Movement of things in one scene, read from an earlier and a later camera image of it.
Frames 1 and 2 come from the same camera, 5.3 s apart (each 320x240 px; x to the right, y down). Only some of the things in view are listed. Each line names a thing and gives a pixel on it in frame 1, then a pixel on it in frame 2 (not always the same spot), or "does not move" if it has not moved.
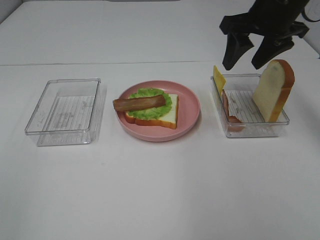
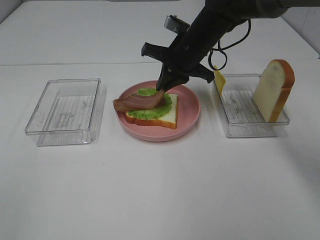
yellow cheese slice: [219, 79] does not move
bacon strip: [138, 102] does not move
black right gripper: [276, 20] -> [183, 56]
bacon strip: [234, 124] -> [144, 101]
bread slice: [169, 120] does not move
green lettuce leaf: [152, 113] does not move
